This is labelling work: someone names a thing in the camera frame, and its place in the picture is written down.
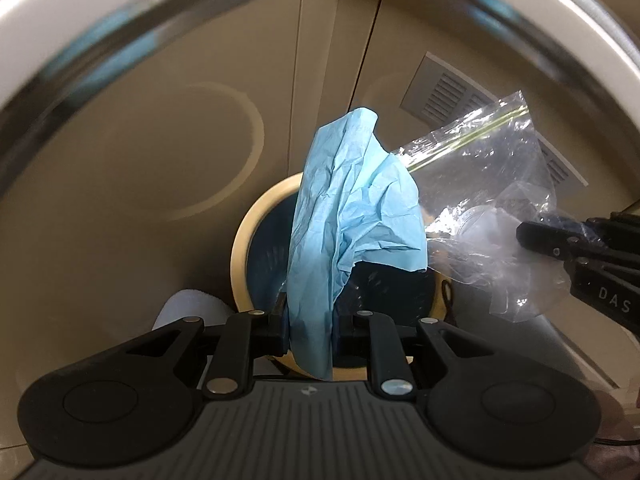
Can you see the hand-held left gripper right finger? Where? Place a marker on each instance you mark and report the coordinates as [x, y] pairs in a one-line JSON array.
[[336, 335]]

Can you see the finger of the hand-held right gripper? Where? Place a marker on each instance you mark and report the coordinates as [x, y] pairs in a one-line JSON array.
[[542, 240], [615, 227]]

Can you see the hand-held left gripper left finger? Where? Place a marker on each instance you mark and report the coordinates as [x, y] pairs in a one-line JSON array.
[[283, 321]]

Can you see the beige rimmed trash bin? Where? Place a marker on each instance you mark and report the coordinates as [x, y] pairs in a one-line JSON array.
[[240, 260]]

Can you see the clear plastic zip bag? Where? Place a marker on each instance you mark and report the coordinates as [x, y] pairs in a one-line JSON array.
[[480, 170]]

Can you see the white fabric item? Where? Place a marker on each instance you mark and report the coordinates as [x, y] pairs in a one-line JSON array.
[[187, 305]]

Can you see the grey vent grille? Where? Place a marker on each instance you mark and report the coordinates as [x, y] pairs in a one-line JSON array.
[[450, 85]]

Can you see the beige cabinet door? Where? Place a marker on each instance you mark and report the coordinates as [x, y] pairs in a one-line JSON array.
[[150, 160], [500, 40]]

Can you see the narrow beige cabinet panel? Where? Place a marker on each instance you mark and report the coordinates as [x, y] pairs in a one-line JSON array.
[[330, 60]]

